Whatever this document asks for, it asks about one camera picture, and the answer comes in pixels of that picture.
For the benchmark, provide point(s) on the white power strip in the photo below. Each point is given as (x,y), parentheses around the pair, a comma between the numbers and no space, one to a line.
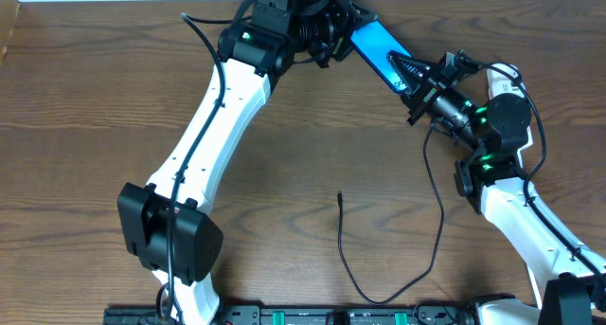
(499,83)

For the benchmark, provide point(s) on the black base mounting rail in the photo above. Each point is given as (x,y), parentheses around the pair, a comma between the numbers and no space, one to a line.
(430,314)

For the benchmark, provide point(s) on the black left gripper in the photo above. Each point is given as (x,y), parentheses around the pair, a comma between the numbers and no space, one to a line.
(346,27)

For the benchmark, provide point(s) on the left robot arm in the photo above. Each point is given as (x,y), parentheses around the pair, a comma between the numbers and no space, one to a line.
(166,223)

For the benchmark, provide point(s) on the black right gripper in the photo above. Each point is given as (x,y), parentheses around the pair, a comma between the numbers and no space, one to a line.
(424,88)

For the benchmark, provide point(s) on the blue Galaxy smartphone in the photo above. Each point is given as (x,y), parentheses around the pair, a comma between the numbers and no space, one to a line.
(374,43)

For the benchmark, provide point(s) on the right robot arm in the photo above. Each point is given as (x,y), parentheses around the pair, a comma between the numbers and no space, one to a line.
(486,107)

